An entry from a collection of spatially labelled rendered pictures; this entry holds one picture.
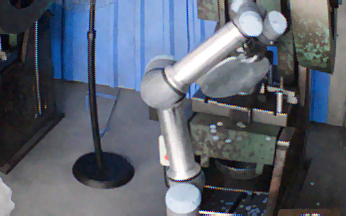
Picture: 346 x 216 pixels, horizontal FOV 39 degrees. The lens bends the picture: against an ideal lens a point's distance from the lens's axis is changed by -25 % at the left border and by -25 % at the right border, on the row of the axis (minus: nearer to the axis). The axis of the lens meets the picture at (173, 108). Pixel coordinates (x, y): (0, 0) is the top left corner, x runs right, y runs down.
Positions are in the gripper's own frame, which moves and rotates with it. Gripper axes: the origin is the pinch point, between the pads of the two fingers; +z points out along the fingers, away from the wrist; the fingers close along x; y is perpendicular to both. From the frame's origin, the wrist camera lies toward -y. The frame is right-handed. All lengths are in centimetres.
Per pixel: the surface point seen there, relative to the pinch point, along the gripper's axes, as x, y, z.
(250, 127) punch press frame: 16.8, -13.2, 38.9
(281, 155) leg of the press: 35.2, -17.6, 27.7
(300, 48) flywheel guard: 4.7, -18.6, -14.4
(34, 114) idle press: -57, 49, 182
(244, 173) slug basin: 32, -16, 61
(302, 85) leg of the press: 5, -57, 44
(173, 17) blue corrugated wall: -87, -58, 150
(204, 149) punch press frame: 16, 2, 55
